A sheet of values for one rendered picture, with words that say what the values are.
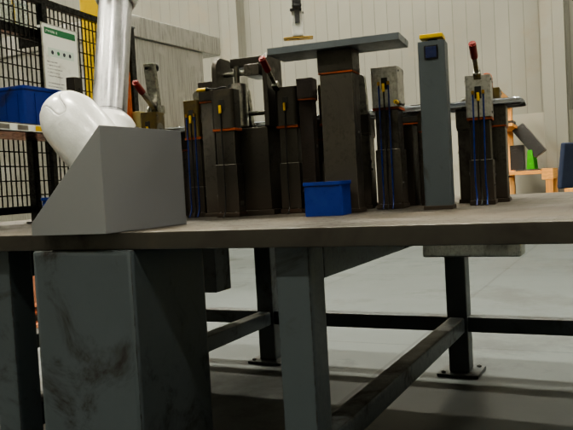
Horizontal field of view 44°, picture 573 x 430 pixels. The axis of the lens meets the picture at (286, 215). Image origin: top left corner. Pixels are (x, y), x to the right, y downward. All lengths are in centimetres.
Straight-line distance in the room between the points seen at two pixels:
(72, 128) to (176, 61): 501
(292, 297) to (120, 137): 55
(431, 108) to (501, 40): 913
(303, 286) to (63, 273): 61
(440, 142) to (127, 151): 80
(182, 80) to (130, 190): 518
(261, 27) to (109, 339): 1087
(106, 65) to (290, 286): 97
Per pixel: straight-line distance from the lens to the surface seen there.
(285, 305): 152
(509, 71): 1096
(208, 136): 226
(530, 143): 979
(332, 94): 199
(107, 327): 173
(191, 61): 703
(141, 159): 177
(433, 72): 194
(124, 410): 175
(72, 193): 172
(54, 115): 190
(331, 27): 1184
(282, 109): 217
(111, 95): 213
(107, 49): 220
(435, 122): 193
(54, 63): 297
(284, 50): 202
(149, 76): 247
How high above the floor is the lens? 79
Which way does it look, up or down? 2 degrees down
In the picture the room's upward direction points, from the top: 3 degrees counter-clockwise
